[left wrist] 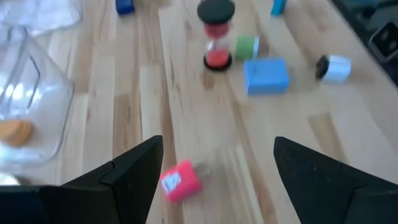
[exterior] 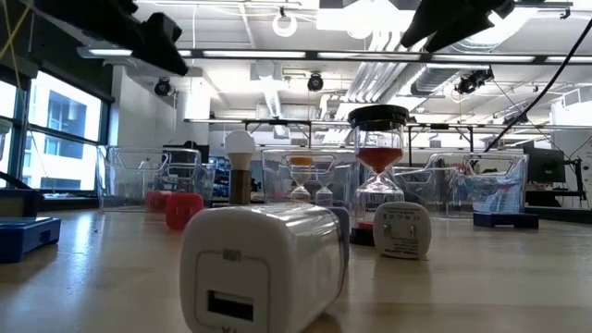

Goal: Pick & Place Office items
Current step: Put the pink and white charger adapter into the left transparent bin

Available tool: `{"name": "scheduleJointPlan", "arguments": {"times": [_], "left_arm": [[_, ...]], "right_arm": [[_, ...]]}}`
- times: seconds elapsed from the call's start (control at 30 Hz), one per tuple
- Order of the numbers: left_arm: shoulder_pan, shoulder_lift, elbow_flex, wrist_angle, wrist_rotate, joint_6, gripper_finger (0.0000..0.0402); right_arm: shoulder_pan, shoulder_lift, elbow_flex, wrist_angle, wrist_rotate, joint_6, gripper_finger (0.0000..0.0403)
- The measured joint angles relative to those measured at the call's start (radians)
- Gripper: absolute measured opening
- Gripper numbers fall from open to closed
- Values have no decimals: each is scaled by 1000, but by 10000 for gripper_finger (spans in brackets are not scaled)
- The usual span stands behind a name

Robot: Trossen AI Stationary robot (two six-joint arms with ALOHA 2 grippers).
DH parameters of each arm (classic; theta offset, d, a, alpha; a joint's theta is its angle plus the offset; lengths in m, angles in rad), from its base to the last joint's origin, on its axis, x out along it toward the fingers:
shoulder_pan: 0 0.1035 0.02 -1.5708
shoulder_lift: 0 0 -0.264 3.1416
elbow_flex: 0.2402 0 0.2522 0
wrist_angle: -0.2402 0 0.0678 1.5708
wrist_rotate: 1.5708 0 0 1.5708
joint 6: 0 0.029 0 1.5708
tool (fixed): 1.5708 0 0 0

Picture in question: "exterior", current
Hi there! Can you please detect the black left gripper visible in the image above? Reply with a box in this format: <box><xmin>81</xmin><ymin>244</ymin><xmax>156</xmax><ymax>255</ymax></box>
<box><xmin>87</xmin><ymin>0</ymin><xmax>190</xmax><ymax>78</ymax></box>

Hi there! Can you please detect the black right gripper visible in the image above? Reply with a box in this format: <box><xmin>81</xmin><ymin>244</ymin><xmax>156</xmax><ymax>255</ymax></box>
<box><xmin>400</xmin><ymin>0</ymin><xmax>515</xmax><ymax>53</ymax></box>

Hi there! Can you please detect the black capped red sand hourglass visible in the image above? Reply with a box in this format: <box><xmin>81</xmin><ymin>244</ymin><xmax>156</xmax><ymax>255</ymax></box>
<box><xmin>346</xmin><ymin>104</ymin><xmax>411</xmax><ymax>247</ymax></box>

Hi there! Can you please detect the small red box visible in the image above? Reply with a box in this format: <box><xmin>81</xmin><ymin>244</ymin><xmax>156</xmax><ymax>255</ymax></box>
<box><xmin>145</xmin><ymin>190</ymin><xmax>173</xmax><ymax>213</ymax></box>

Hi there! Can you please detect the red cube wall charger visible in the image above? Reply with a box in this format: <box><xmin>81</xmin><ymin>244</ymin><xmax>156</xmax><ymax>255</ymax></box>
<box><xmin>165</xmin><ymin>191</ymin><xmax>205</xmax><ymax>232</ymax></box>

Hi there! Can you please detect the orange capped hourglass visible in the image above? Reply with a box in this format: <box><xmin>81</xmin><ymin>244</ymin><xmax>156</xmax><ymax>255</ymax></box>
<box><xmin>289</xmin><ymin>155</ymin><xmax>315</xmax><ymax>204</ymax></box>

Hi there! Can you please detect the black ceiling mounted device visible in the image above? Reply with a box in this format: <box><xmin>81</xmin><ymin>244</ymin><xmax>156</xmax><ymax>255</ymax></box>
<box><xmin>455</xmin><ymin>67</ymin><xmax>495</xmax><ymax>96</ymax></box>

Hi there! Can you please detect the large window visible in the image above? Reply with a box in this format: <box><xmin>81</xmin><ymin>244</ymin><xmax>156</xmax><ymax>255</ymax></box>
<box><xmin>0</xmin><ymin>64</ymin><xmax>112</xmax><ymax>198</ymax></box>

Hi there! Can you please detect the brass lamp with white bulb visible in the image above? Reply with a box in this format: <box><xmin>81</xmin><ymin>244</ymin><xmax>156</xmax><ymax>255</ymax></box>
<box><xmin>224</xmin><ymin>129</ymin><xmax>257</xmax><ymax>206</ymax></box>

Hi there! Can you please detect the clear plastic bin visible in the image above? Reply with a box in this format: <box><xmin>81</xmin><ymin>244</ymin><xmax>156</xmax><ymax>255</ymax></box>
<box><xmin>260</xmin><ymin>147</ymin><xmax>366</xmax><ymax>207</ymax></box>
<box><xmin>392</xmin><ymin>151</ymin><xmax>530</xmax><ymax>218</ymax></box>
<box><xmin>95</xmin><ymin>144</ymin><xmax>217</xmax><ymax>213</ymax></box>

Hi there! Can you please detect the black computer monitor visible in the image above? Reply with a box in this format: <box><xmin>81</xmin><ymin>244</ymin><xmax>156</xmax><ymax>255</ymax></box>
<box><xmin>524</xmin><ymin>146</ymin><xmax>567</xmax><ymax>185</ymax></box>

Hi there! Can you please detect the indigo rectangular box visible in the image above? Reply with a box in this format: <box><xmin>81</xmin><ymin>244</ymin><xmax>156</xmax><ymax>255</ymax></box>
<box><xmin>472</xmin><ymin>211</ymin><xmax>540</xmax><ymax>229</ymax></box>

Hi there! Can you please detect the blue flat box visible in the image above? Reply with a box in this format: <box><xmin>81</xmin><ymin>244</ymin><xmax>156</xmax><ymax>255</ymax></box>
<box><xmin>0</xmin><ymin>216</ymin><xmax>62</xmax><ymax>265</ymax></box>

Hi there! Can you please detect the long ceiling light rail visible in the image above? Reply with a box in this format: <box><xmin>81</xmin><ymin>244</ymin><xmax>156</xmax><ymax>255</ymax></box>
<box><xmin>76</xmin><ymin>44</ymin><xmax>592</xmax><ymax>65</ymax></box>

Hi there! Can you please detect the white ring ceiling light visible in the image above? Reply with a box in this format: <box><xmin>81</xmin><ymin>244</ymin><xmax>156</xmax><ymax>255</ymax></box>
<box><xmin>271</xmin><ymin>11</ymin><xmax>299</xmax><ymax>39</ymax></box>

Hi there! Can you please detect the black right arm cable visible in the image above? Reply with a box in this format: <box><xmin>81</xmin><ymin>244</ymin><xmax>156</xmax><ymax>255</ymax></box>
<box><xmin>483</xmin><ymin>18</ymin><xmax>592</xmax><ymax>154</ymax></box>

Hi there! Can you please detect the yellow cable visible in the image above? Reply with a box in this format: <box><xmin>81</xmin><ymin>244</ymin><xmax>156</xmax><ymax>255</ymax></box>
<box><xmin>0</xmin><ymin>0</ymin><xmax>33</xmax><ymax>93</ymax></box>

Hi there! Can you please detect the teal white-faced wall adapter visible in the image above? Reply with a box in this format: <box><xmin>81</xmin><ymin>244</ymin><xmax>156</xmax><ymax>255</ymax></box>
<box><xmin>373</xmin><ymin>200</ymin><xmax>433</xmax><ymax>260</ymax></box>

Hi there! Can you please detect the white USB wall charger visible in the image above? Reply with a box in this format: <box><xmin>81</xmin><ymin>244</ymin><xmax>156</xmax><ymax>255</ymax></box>
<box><xmin>179</xmin><ymin>202</ymin><xmax>347</xmax><ymax>333</ymax></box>

